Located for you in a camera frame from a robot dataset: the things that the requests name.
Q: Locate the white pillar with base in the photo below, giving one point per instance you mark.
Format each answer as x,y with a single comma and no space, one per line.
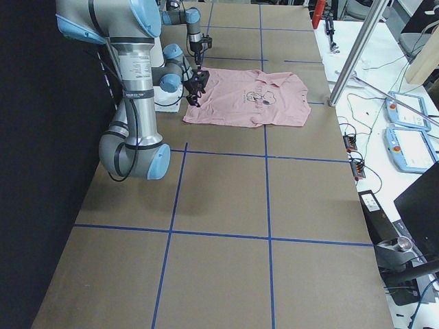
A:
164,101

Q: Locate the black monitor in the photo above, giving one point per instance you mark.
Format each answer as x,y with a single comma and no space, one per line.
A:
418,208

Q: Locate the orange black connector block far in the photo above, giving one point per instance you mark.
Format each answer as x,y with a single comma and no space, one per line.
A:
350,142

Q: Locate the black box with label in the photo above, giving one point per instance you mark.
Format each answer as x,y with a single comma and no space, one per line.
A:
381,230

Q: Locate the pink Snoopy t-shirt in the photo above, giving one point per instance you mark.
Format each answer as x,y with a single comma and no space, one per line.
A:
251,98

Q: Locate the orange black connector block near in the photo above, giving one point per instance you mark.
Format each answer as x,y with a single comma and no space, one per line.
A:
357,168

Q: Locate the blue teach pendant far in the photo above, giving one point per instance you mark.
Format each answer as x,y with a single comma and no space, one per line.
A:
401,115

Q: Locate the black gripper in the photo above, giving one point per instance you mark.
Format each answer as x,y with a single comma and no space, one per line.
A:
193,87
196,50

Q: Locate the metal reacher grabber tool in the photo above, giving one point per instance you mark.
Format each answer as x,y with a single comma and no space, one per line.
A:
390,96

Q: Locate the blue teach pendant near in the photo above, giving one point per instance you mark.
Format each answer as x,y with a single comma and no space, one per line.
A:
410,149

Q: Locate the red cylinder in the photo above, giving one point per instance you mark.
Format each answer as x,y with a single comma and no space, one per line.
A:
318,12

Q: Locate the black clamp pole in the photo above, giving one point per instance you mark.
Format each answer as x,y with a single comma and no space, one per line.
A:
329,30

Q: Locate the orange black connector block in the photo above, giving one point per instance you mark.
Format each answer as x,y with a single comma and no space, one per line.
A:
350,142
357,168

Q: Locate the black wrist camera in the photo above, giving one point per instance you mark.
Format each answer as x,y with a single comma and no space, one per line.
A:
206,42

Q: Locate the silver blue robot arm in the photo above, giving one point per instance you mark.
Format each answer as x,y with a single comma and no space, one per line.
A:
175,14
132,146

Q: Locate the aluminium frame post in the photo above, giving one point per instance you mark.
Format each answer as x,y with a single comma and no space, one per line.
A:
359,45

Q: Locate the blue teach pendant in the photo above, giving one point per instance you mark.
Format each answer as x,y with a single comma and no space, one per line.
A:
410,149
401,115

